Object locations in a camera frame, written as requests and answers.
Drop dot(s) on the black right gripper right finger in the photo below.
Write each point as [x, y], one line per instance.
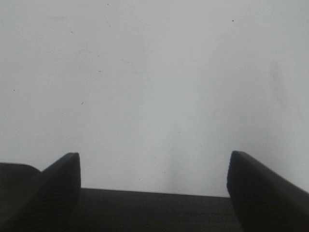
[264, 201]

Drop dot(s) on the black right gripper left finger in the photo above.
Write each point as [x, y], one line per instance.
[39, 201]

